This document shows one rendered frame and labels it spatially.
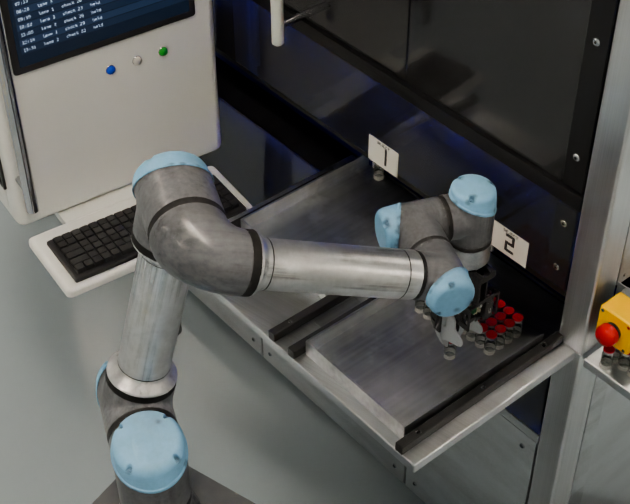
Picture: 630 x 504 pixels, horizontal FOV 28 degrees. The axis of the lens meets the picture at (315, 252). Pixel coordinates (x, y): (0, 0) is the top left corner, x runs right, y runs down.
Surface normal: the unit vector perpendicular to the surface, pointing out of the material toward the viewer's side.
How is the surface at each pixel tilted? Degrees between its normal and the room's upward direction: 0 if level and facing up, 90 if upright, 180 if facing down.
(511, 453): 90
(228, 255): 45
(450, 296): 90
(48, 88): 90
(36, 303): 0
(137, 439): 7
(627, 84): 90
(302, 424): 0
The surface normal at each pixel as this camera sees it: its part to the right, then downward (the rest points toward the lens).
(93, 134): 0.55, 0.56
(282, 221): 0.00, -0.74
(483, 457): -0.76, 0.44
